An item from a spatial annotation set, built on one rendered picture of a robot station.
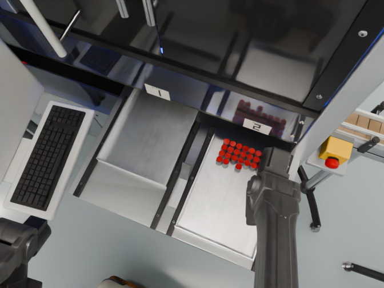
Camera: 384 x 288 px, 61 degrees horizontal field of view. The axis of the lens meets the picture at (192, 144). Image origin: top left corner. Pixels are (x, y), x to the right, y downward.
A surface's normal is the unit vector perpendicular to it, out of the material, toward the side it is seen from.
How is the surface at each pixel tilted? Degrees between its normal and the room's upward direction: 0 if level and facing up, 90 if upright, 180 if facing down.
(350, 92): 90
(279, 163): 7
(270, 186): 37
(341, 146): 0
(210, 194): 0
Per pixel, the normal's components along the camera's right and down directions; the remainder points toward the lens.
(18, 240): 0.28, -0.81
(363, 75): -0.37, 0.87
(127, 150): -0.04, -0.35
